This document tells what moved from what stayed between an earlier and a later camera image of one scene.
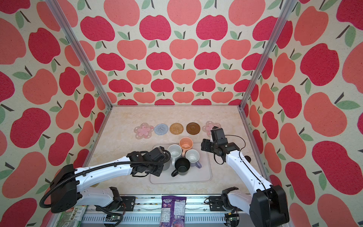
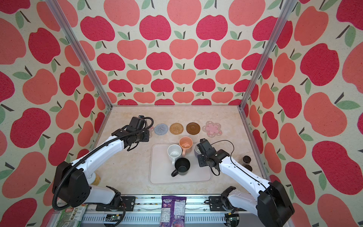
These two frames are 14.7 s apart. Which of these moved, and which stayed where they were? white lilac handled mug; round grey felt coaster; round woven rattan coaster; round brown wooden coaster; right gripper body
Moved: white lilac handled mug; right gripper body
Stayed: round woven rattan coaster; round brown wooden coaster; round grey felt coaster
